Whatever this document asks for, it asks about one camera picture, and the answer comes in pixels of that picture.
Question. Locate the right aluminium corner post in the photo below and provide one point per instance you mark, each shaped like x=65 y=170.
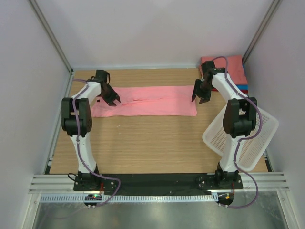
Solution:
x=275 y=4

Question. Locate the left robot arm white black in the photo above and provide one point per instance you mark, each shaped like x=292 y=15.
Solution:
x=76 y=121

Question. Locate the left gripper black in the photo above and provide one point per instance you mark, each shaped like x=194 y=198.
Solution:
x=114 y=96

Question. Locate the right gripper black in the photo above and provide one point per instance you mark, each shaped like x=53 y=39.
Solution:
x=205 y=98

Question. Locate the white slotted cable duct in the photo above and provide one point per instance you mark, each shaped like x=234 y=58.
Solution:
x=95 y=198

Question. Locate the folded salmon t-shirt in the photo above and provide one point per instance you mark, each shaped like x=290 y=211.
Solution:
x=235 y=68

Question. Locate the aluminium front rail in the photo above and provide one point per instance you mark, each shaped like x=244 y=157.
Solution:
x=263 y=181

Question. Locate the folded red t-shirt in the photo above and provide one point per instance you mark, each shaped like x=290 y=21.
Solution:
x=241 y=83

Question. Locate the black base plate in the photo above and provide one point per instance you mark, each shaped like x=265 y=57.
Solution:
x=148 y=182

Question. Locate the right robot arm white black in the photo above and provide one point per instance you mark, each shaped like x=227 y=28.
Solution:
x=239 y=120

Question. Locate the left aluminium corner post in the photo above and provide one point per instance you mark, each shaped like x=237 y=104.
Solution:
x=41 y=18

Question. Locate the white plastic basket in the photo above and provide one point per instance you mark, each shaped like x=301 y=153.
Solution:
x=252 y=150

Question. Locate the pink t-shirt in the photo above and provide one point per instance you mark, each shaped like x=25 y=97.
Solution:
x=148 y=101

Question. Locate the aluminium corner post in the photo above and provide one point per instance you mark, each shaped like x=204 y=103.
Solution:
x=275 y=4
x=41 y=18

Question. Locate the folded blue t-shirt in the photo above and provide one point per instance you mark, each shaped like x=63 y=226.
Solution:
x=242 y=87

